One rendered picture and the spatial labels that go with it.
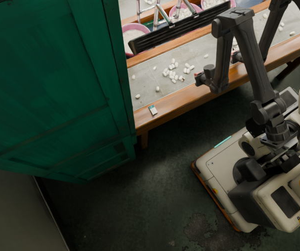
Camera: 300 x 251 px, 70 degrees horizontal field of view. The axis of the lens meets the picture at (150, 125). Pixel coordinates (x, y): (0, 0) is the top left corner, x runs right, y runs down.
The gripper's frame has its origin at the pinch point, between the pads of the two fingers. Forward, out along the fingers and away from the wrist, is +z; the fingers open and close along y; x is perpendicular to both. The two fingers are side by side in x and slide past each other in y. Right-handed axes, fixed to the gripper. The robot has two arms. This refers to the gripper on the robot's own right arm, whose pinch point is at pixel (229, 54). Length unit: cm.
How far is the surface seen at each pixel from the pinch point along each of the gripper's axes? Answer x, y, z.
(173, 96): 7, 51, -9
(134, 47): -32, 67, -12
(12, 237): 33, 169, -30
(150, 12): -36, 33, 44
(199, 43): -10.0, 13.4, 15.4
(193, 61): -3.2, 24.9, 7.1
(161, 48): -16.1, 40.6, 19.3
